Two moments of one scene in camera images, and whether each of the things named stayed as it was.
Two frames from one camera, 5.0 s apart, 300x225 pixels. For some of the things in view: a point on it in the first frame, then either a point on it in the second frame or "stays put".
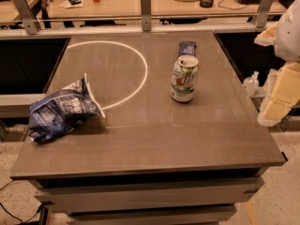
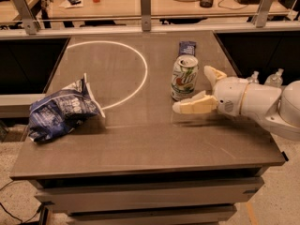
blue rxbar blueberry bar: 187,48 stays put
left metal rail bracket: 31,24 stays put
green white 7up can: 185,78 stays put
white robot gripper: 290,37 → 232,95
